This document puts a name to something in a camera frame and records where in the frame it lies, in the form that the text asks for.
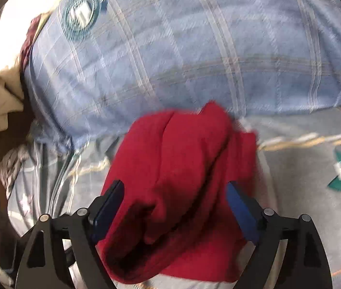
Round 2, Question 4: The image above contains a grey printed bed sheet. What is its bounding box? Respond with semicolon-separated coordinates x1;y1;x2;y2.
0;105;341;289

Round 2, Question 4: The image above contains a red sweater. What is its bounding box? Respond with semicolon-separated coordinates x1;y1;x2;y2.
96;101;260;285

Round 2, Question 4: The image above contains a dark red cloth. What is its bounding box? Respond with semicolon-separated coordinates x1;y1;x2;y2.
20;13;44;70

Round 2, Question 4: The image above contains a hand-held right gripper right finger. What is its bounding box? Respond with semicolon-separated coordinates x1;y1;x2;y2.
226;181;334;289

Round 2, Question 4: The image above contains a small grey crumpled cloth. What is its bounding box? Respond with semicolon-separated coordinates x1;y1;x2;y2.
0;144;34;201

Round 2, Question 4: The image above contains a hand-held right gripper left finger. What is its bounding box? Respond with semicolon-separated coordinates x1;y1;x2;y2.
15;180;125;289

